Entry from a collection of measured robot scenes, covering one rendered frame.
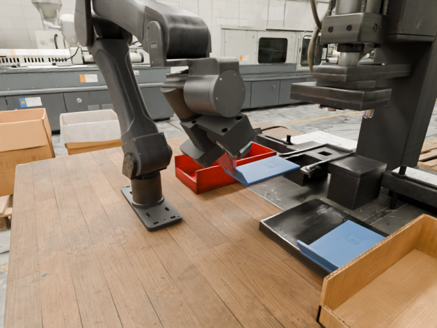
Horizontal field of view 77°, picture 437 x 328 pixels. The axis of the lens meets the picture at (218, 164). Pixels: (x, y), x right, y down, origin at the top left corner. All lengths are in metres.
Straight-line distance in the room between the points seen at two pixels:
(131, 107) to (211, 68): 0.25
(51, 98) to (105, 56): 4.32
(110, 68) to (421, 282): 0.61
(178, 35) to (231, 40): 5.37
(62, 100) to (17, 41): 2.17
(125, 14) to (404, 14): 0.50
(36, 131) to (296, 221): 2.30
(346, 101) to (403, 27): 0.17
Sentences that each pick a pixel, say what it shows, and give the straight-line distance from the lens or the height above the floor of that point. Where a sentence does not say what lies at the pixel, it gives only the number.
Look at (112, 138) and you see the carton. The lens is 2.66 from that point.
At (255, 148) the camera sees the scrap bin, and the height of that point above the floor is 0.94.
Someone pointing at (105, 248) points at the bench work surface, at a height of 0.90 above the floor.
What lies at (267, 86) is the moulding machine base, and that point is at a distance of 6.32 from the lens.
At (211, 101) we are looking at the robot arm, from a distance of 0.33.
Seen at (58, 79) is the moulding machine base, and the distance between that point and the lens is 4.86.
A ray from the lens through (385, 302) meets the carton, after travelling 0.46.
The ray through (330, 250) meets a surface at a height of 0.92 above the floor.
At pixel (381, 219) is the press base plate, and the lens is 0.65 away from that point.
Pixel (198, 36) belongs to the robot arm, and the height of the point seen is 1.23.
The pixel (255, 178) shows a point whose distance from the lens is 0.52.
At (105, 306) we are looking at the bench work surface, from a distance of 0.43.
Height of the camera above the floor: 1.21
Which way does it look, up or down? 22 degrees down
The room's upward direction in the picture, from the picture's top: straight up
